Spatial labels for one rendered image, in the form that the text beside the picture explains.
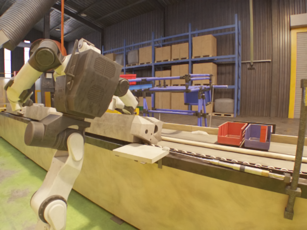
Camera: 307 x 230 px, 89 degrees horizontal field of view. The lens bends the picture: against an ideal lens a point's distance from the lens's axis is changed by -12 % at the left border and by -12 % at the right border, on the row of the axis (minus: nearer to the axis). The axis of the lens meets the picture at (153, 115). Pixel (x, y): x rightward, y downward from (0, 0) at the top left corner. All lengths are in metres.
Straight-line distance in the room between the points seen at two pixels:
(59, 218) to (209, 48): 10.35
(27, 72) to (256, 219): 1.34
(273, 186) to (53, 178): 1.06
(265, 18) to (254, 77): 3.41
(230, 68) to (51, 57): 11.17
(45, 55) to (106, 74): 0.28
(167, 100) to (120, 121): 10.25
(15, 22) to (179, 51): 8.34
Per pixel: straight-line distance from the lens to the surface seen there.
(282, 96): 11.33
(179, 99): 11.13
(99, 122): 1.57
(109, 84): 0.91
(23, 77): 1.00
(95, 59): 0.87
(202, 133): 1.83
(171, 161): 1.14
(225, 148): 1.36
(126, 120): 1.34
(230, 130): 1.81
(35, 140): 0.89
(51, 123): 0.89
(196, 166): 1.07
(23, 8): 8.78
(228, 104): 10.09
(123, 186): 1.52
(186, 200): 1.19
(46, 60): 0.89
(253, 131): 1.77
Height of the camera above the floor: 1.15
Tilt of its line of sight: 7 degrees down
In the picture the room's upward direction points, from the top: straight up
